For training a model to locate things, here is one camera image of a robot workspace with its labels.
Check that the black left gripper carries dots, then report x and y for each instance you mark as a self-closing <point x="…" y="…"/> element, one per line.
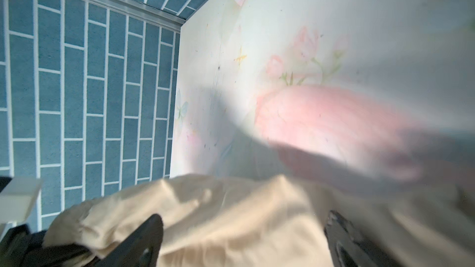
<point x="22" y="248"/>

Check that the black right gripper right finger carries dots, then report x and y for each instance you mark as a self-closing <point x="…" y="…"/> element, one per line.
<point x="349" y="247"/>

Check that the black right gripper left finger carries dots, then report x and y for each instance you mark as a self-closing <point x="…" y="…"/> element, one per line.
<point x="140" y="249"/>

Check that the beige drawstring shorts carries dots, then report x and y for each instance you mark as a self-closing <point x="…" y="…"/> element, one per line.
<point x="210" y="222"/>

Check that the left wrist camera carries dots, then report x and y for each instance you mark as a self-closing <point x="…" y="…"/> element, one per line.
<point x="18" y="196"/>

